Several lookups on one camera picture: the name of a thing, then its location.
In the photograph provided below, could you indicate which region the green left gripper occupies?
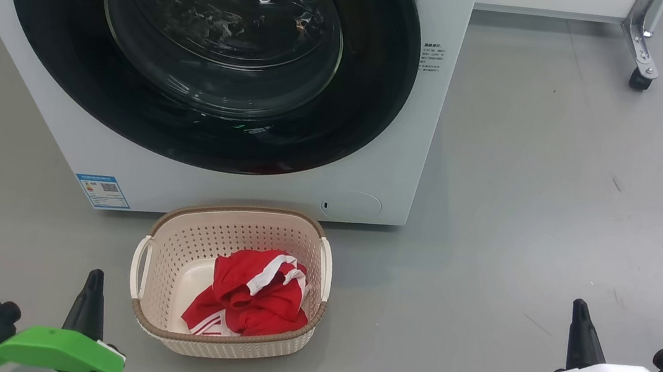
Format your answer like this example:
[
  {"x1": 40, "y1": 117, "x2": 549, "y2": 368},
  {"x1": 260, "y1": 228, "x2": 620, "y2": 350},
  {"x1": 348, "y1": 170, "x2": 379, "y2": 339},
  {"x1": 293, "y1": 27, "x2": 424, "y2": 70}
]
[{"x1": 0, "y1": 259, "x2": 136, "y2": 372}]

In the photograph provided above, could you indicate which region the red garment with white stripes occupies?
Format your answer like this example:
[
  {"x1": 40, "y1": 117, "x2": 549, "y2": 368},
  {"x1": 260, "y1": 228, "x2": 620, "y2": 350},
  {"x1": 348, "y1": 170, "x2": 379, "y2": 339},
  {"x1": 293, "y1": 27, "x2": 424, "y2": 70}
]
[{"x1": 179, "y1": 240, "x2": 317, "y2": 348}]

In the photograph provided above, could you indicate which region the round black glass washer door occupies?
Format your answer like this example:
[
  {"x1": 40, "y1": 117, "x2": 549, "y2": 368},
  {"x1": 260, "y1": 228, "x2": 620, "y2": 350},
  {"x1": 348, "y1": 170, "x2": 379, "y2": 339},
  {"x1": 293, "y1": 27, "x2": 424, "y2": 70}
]
[{"x1": 0, "y1": 0, "x2": 427, "y2": 193}]

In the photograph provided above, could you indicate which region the cream perforated laundry basket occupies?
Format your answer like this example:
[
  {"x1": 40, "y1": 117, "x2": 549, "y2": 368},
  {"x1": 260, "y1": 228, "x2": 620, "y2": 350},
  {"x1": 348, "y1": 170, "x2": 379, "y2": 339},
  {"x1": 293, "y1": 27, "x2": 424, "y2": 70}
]
[{"x1": 121, "y1": 192, "x2": 340, "y2": 372}]

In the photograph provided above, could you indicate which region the white front-load washing machine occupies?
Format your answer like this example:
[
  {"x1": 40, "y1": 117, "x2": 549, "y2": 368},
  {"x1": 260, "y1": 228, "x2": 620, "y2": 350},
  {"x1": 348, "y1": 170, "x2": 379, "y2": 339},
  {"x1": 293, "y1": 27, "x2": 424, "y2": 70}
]
[{"x1": 0, "y1": 0, "x2": 479, "y2": 250}]

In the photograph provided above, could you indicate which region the blue energy label sticker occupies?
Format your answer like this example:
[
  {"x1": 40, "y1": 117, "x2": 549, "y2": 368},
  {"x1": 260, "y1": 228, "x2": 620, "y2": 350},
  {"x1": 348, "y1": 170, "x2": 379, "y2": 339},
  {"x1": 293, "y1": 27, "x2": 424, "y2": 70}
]
[{"x1": 71, "y1": 172, "x2": 135, "y2": 213}]

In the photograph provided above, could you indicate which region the small printed text label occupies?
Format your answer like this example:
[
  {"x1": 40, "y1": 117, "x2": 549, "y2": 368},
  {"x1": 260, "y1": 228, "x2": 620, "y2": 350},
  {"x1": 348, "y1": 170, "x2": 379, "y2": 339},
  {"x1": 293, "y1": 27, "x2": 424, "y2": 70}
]
[{"x1": 419, "y1": 41, "x2": 446, "y2": 75}]

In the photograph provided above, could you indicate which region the metal frame leg with caster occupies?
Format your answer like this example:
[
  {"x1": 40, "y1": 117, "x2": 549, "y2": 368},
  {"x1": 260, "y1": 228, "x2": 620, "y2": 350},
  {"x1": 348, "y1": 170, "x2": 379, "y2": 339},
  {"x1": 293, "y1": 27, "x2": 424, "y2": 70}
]
[{"x1": 613, "y1": 0, "x2": 663, "y2": 95}]

